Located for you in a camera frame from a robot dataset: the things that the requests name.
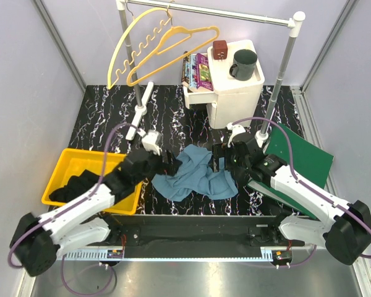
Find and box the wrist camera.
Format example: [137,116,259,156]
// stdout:
[138,130,162,156]
[226,123,246,148]

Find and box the dark green mug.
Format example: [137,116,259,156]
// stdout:
[229,49,258,81]

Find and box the purple book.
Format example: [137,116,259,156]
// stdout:
[195,53,213,91]

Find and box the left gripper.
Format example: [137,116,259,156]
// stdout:
[134,146,182,185]

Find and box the yellow plastic bin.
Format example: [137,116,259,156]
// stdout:
[41,148,142,215]

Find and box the brown cube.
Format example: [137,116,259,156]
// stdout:
[212,40,228,60]

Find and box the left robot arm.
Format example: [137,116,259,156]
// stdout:
[7,148,182,277]

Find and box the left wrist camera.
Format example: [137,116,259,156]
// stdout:
[138,130,162,156]

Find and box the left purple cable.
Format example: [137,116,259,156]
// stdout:
[7,123,143,294]

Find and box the aluminium frame rail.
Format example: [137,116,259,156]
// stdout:
[27,225,367,264]

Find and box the dark brown book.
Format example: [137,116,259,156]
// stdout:
[181,51,190,88]

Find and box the white side cabinet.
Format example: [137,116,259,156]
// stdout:
[183,40,265,129]

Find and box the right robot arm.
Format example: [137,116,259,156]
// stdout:
[213,134,371,265]

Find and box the white clothes rack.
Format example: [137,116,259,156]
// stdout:
[107,1,305,129]

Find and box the blue book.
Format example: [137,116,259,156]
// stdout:
[188,54,197,92]

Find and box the pale yellow wavy hanger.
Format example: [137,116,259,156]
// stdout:
[106,6,174,90]

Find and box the black cloth in bin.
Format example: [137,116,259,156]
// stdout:
[49,170,99,203]

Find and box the blue tank top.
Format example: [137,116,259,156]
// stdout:
[151,144,238,202]

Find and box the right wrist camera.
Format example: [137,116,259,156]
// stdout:
[226,123,246,148]

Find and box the orange-yellow plastic hanger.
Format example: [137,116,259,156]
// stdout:
[125,25,220,86]

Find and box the green folder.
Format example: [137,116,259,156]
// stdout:
[248,124,334,219]

